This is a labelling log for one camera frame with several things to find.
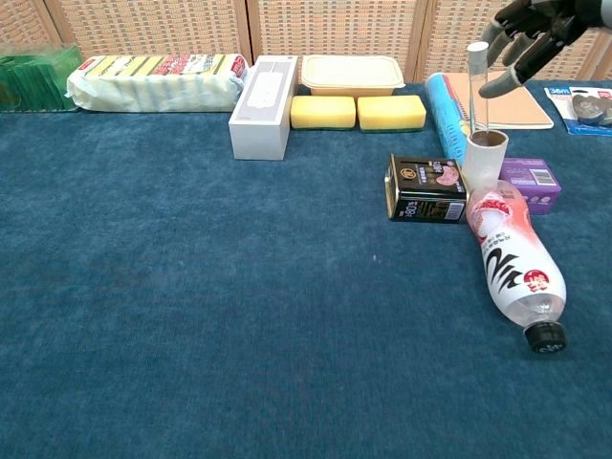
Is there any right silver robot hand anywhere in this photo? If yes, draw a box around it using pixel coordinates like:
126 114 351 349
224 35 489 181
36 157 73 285
477 0 612 99

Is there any clear glass tube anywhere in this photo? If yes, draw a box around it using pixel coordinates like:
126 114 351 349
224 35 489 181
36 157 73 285
467 41 491 135

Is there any white cardboard tube roll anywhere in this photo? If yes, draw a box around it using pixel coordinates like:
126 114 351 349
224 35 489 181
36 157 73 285
461 130 509 192

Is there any tan spiral notebook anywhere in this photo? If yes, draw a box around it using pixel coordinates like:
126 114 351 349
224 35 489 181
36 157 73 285
447 71 555 131

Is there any blue correction tape blister pack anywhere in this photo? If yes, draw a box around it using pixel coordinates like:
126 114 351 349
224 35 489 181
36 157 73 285
544 79 612 137

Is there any blue cling film roll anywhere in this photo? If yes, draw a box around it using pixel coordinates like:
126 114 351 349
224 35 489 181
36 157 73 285
425 72 474 169

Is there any purple cardboard box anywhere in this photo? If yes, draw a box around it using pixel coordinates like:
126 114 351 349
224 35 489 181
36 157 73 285
499 157 563 216

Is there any yellow sponge green base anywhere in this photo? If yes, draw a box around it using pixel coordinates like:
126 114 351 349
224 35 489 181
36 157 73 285
357 95 427 134
290 95 358 131

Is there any beige lidded food container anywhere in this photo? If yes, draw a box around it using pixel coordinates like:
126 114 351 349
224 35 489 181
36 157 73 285
300 55 406 99

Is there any black luncheon meat tin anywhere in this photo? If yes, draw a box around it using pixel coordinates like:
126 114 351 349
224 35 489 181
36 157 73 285
383 153 470 224

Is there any woven bamboo folding screen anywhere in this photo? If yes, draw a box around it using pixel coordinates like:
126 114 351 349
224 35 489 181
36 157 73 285
0 0 612 82

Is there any pink white plastic drink bottle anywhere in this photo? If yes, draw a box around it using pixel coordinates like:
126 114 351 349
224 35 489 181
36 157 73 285
465 179 569 355

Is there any white power strip box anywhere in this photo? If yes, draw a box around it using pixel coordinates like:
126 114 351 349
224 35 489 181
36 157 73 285
228 55 299 162

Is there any wrapped yellow sponge multipack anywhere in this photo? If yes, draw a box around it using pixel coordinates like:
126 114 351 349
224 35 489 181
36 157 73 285
65 53 250 114

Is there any blue velvet tablecloth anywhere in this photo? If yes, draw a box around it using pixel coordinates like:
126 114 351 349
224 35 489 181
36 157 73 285
0 78 612 459

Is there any green scouring pad pack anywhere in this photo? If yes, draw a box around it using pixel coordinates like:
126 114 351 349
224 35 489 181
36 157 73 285
0 44 83 114

